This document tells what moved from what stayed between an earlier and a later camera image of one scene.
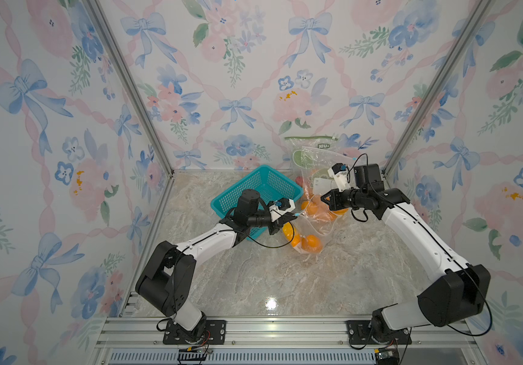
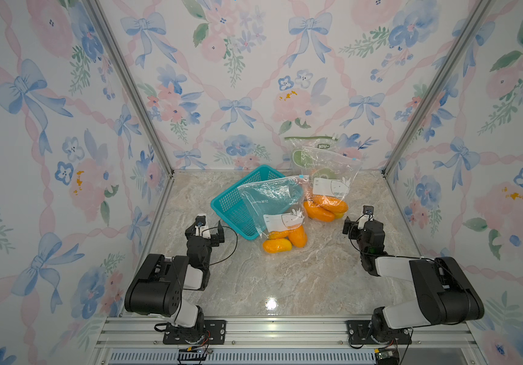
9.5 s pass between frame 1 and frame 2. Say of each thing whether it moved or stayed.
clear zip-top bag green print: stayed
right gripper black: moved
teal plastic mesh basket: stayed
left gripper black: moved
